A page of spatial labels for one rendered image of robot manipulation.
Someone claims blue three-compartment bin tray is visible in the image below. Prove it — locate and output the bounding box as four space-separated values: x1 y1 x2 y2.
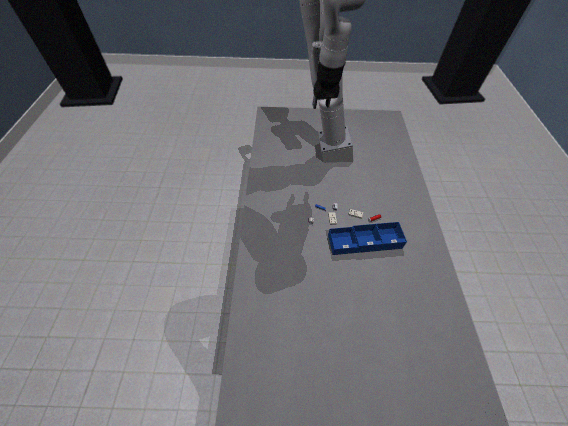
328 222 407 255

